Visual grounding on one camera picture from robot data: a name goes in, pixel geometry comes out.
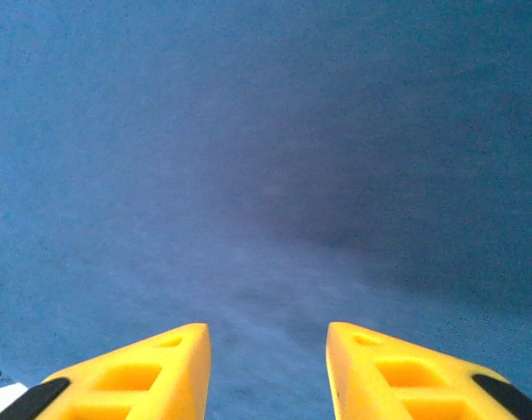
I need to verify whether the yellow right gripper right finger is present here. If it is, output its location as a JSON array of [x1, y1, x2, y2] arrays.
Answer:
[[325, 322, 532, 420]]

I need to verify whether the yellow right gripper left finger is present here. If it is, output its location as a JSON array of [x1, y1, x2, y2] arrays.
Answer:
[[0, 322, 213, 420]]

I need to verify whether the navy blue t-shirt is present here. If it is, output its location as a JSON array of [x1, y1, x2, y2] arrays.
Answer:
[[0, 0, 532, 420]]

